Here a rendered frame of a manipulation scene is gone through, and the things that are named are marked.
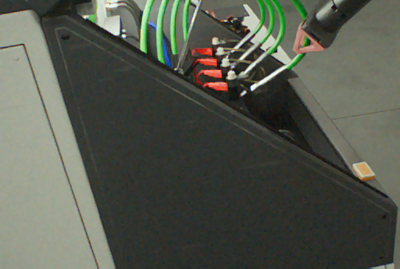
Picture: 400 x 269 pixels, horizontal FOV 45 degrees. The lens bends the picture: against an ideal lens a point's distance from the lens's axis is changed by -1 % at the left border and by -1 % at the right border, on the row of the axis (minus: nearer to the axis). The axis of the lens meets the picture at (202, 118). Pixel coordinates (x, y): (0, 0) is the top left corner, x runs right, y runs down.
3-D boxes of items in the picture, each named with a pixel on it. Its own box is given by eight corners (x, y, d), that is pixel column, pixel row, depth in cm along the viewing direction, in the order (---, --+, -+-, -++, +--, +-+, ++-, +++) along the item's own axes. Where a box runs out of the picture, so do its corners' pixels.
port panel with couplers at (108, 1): (136, 95, 136) (112, -15, 121) (124, 98, 136) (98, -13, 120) (135, 77, 147) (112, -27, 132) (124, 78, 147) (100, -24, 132)
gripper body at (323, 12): (299, 29, 93) (323, 5, 87) (317, 1, 99) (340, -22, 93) (324, 51, 94) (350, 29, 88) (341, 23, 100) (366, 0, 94)
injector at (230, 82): (254, 149, 127) (247, 77, 117) (235, 152, 127) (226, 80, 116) (251, 144, 129) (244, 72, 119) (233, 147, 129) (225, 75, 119)
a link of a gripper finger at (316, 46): (278, 47, 101) (305, 21, 93) (291, 28, 105) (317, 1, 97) (303, 68, 101) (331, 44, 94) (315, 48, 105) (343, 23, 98)
